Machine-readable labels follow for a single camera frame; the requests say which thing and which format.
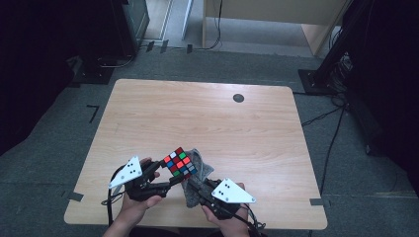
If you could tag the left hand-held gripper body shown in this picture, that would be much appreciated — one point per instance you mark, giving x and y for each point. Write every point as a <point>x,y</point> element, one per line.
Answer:
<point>130,173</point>

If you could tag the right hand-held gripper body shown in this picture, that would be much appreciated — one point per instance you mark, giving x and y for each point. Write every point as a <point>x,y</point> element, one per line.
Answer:
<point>230,194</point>

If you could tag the grey cloth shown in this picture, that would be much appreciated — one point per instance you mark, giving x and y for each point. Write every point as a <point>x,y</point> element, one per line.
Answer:
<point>201,164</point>

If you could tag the multicoloured puzzle cube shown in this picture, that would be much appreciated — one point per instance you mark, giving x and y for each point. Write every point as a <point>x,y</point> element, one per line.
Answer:
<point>179,163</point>

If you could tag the person's right hand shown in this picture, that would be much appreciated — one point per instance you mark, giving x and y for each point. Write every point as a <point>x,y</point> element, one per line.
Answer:
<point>230,223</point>

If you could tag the person's left hand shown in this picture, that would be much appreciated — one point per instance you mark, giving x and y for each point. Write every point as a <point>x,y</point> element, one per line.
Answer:
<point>133,210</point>

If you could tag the person's lap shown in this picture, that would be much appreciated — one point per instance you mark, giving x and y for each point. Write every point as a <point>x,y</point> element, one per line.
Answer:
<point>178,233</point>

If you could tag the black angled floor tape mark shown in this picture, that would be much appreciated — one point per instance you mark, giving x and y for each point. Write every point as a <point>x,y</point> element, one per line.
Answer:
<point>95,112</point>

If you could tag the round black table grommet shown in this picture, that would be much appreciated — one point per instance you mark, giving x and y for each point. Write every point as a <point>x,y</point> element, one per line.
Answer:
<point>238,98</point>

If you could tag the short black floor tape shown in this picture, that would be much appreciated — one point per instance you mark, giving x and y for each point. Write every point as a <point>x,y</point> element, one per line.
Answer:
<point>189,48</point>
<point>164,46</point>
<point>150,46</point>

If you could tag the dark curtain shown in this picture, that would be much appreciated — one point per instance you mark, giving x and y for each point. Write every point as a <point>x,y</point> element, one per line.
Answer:
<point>29,65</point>
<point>395,82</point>

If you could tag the black cabinet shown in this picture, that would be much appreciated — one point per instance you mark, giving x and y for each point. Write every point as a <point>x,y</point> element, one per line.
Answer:
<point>112,26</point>

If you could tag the black metal stand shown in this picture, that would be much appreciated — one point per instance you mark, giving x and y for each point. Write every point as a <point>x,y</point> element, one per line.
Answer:
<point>332,56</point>

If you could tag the light wooden desk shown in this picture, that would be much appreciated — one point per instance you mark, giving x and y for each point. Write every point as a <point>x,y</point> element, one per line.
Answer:
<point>263,10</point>

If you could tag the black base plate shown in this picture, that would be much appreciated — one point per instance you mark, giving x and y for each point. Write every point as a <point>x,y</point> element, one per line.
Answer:
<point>94,75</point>

